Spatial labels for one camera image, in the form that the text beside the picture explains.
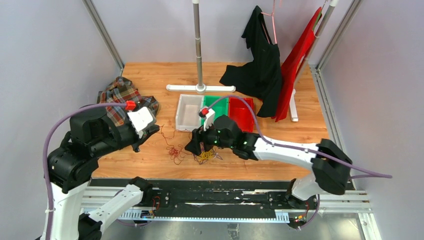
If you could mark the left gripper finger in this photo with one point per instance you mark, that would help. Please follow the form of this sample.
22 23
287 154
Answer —
136 148
151 130

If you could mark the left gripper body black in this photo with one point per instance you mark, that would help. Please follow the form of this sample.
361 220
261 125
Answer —
136 140

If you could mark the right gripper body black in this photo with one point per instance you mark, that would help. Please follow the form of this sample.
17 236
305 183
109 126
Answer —
210 135

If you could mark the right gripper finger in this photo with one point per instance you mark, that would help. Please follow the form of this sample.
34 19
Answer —
191 147
203 152

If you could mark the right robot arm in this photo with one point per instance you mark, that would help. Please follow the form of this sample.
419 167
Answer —
327 163

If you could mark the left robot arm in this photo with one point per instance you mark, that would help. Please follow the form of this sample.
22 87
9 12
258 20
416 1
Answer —
68 171

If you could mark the white plastic bin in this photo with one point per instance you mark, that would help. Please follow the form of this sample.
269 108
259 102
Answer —
187 114

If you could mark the green plastic bin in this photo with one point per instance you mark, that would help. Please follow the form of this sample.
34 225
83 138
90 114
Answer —
220 108

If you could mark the red plastic bin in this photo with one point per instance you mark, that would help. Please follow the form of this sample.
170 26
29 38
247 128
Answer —
241 114

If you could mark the metal clothes rack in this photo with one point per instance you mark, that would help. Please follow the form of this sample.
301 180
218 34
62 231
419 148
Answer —
201 88

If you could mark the plaid flannel shirt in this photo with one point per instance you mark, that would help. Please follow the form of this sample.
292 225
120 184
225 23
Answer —
122 90

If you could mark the black t-shirt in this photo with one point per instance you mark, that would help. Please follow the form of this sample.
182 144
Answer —
261 78

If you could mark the red t-shirt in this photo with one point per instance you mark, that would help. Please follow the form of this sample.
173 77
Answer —
289 68

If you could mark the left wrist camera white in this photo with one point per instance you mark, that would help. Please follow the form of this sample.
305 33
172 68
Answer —
142 118

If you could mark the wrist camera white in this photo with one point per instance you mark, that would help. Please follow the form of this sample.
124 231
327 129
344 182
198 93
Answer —
208 116
142 118

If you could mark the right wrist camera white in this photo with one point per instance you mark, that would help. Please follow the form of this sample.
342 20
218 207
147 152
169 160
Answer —
208 116

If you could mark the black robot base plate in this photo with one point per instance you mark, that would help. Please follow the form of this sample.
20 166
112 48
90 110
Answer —
219 200

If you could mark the aluminium frame rail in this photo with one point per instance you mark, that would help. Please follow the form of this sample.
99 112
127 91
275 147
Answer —
97 20

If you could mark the pink wire hanger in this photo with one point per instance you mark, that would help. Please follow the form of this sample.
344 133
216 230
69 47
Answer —
272 15

